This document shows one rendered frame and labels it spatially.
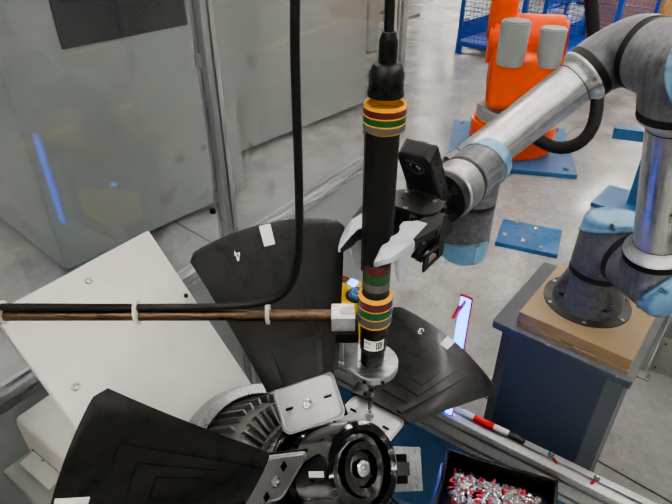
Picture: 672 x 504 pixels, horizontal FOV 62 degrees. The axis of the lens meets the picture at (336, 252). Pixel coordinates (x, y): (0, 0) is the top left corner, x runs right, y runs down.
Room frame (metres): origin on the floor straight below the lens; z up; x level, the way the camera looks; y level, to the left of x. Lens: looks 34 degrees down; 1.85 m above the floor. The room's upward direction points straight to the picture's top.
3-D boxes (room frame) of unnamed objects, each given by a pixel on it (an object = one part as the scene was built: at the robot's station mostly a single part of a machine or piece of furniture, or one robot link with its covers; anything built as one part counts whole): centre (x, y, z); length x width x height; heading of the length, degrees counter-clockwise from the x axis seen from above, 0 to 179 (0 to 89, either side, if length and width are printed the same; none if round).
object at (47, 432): (0.72, 0.54, 0.92); 0.17 x 0.16 x 0.11; 55
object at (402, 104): (0.54, -0.05, 1.65); 0.04 x 0.04 x 0.03
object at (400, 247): (0.53, -0.07, 1.48); 0.09 x 0.03 x 0.06; 153
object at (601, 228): (1.00, -0.58, 1.21); 0.13 x 0.12 x 0.14; 16
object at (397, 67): (0.54, -0.05, 1.50); 0.04 x 0.04 x 0.46
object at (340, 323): (0.54, -0.04, 1.35); 0.09 x 0.07 x 0.10; 90
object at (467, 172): (0.70, -0.16, 1.48); 0.08 x 0.05 x 0.08; 53
